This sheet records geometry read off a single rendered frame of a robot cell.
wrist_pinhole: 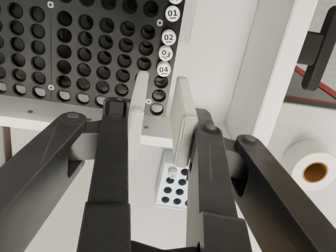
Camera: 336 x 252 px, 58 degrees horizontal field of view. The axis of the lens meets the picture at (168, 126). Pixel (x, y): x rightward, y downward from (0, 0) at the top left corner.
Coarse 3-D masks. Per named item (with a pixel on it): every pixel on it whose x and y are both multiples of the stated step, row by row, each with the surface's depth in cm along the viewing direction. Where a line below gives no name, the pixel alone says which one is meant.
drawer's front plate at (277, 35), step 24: (264, 0) 30; (288, 0) 24; (312, 0) 23; (264, 24) 29; (288, 24) 24; (264, 48) 28; (288, 48) 25; (240, 72) 34; (264, 72) 27; (288, 72) 25; (240, 96) 33; (264, 96) 26; (240, 120) 32; (264, 120) 27; (264, 144) 28
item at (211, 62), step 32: (224, 0) 31; (256, 0) 31; (192, 32) 33; (224, 32) 33; (192, 64) 34; (224, 64) 34; (0, 96) 34; (64, 96) 36; (192, 96) 36; (224, 96) 36; (32, 128) 31; (160, 128) 34; (224, 128) 36
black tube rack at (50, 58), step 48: (0, 0) 25; (48, 0) 25; (96, 0) 25; (144, 0) 25; (0, 48) 27; (48, 48) 27; (96, 48) 27; (144, 48) 30; (48, 96) 29; (96, 96) 29
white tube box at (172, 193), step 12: (168, 156) 46; (168, 168) 46; (180, 168) 45; (168, 180) 47; (180, 180) 48; (156, 192) 49; (168, 192) 48; (180, 192) 48; (156, 204) 48; (168, 204) 48; (180, 204) 48
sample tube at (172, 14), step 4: (168, 8) 25; (172, 8) 25; (176, 8) 25; (168, 12) 25; (172, 12) 25; (176, 12) 25; (168, 16) 25; (172, 16) 25; (176, 16) 25; (172, 20) 25
